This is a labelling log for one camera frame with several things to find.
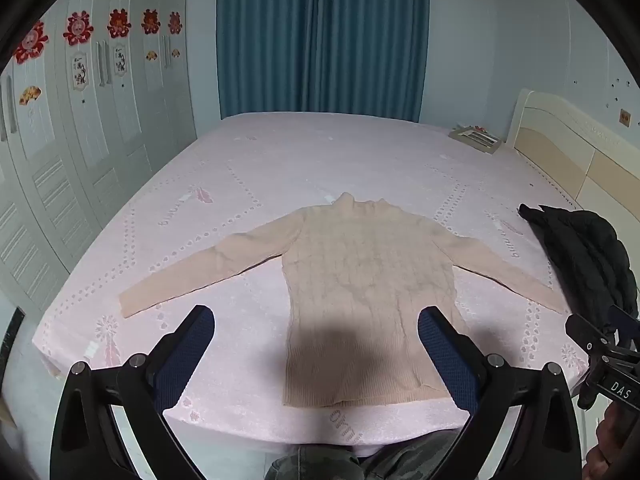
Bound white wardrobe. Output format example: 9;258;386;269
0;0;198;318

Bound dark object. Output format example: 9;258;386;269
2;308;26;356

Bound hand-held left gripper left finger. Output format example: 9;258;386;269
49;304;216;480

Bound bed with pink sheet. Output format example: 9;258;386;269
31;111;593;461

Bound person's right hand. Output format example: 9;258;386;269
586;402;640;480

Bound person's camouflage pants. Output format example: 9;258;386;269
264;430;463;480

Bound framed picture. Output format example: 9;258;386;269
448;124;506;155

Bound cream bed headboard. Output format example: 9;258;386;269
505;88;640;221

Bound beige knit sweater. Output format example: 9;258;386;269
118;192;563;408

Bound teal curtain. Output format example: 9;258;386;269
216;0;431;123

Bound black padded jacket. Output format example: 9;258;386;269
518;203;638;321

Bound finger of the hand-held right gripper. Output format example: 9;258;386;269
566;314;609;356
607;304;640;346

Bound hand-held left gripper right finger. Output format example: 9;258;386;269
417;306;586;480

